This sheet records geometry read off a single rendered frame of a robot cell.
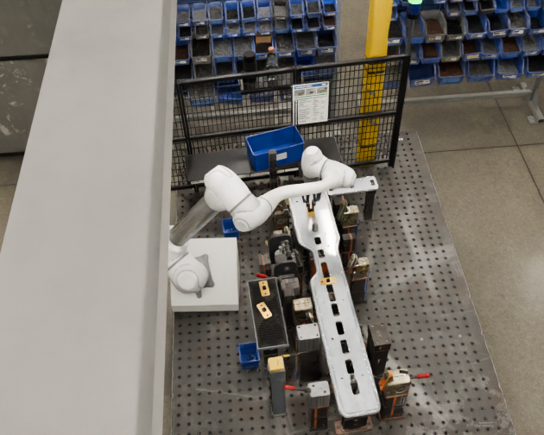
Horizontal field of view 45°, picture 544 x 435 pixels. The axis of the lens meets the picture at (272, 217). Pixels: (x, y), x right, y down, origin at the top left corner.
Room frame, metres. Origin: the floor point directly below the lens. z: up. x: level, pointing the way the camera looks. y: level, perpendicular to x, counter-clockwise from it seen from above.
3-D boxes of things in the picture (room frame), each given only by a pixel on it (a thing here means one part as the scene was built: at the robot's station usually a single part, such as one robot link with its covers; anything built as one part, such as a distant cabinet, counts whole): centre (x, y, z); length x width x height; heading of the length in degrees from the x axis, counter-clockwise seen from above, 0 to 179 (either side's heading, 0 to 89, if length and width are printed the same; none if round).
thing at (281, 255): (1.96, -0.05, 0.94); 0.18 x 0.13 x 0.49; 6
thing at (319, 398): (1.28, -0.16, 0.88); 0.11 x 0.10 x 0.36; 96
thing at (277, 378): (1.36, 0.01, 0.92); 0.08 x 0.08 x 0.44; 6
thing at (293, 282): (1.83, -0.07, 0.89); 0.13 x 0.11 x 0.38; 96
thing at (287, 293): (1.76, -0.06, 0.90); 0.05 x 0.05 x 0.40; 6
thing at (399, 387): (1.32, -0.51, 0.88); 0.15 x 0.11 x 0.36; 96
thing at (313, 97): (2.90, -0.25, 1.30); 0.23 x 0.02 x 0.31; 96
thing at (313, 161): (2.34, -0.22, 1.39); 0.13 x 0.11 x 0.16; 56
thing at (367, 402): (1.86, -0.27, 1.00); 1.38 x 0.22 x 0.02; 6
